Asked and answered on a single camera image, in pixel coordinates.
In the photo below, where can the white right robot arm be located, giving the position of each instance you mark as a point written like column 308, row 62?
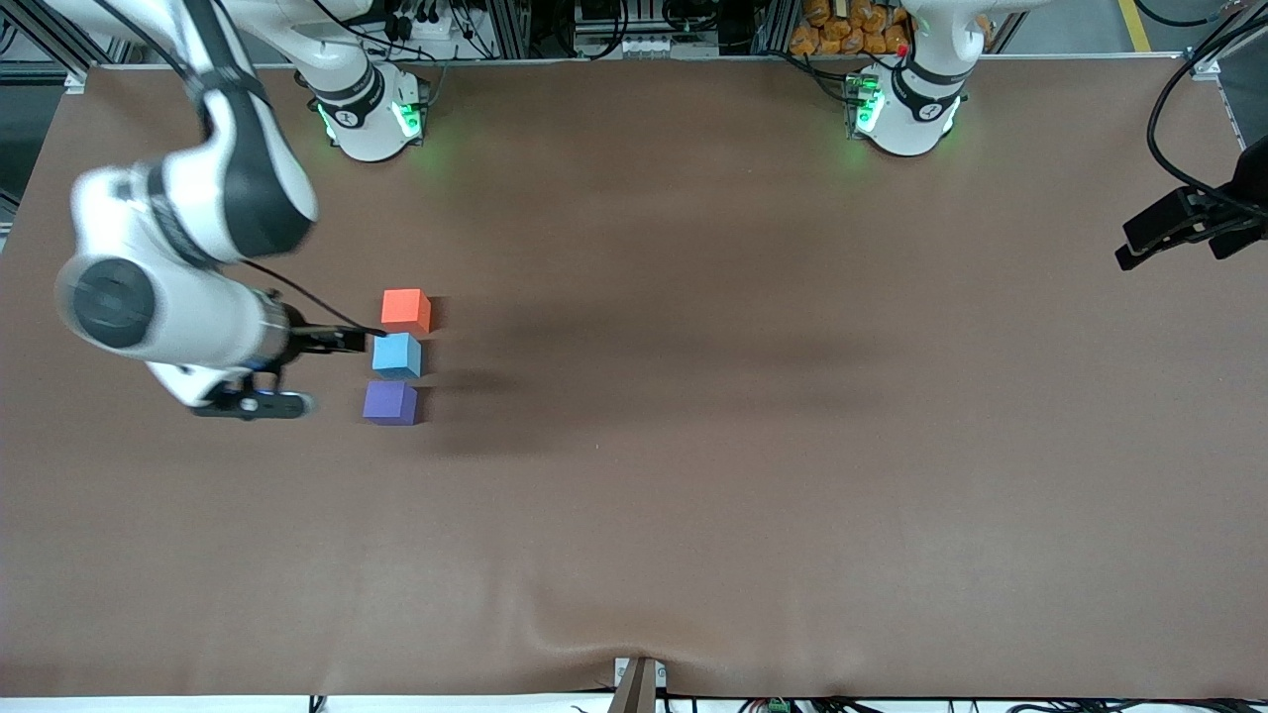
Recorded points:
column 198, row 317

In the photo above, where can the brown table mat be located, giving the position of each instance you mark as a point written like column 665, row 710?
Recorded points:
column 693, row 495

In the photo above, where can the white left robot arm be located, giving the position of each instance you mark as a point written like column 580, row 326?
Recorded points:
column 916, row 119

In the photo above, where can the bag of orange items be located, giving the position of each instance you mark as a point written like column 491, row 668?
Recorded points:
column 842, row 30

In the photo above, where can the purple foam cube block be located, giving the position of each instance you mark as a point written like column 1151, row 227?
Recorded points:
column 388, row 401

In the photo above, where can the white power strip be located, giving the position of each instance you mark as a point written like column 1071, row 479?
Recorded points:
column 436, row 25

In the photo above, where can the brown camera mount post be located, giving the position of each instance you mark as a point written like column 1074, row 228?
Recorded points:
column 634, row 693

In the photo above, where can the orange foam cube block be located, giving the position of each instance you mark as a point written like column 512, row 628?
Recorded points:
column 404, row 309

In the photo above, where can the blue foam cube block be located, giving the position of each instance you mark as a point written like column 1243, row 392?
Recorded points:
column 396, row 355

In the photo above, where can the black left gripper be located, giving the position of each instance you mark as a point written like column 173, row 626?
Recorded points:
column 1250, row 194

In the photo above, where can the white terminal block unit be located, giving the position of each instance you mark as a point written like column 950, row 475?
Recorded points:
column 644, row 45

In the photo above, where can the green plug connector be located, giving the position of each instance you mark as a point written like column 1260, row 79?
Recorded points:
column 778, row 706

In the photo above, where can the aluminium frame profile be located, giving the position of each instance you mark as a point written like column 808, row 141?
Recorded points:
column 510, row 30
column 1207, row 67
column 773, row 28
column 124, row 30

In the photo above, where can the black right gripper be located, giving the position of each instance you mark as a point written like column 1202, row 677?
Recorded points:
column 303, row 342

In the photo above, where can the white mount bracket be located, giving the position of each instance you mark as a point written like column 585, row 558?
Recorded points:
column 661, row 676

